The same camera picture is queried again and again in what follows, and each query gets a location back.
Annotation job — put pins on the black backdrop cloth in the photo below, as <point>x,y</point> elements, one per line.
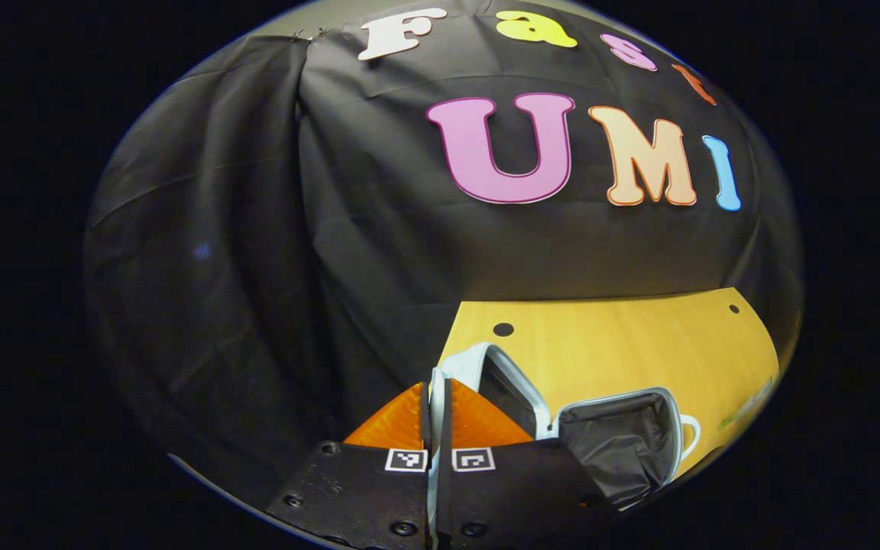
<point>272,229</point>

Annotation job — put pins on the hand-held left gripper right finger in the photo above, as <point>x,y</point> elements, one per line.
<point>516,489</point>

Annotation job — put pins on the light blue suitcase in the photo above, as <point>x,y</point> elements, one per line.
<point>623,443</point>

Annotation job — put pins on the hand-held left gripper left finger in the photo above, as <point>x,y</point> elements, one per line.
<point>363,496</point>

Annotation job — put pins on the white green skin care sachet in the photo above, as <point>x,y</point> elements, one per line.
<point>745,409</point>

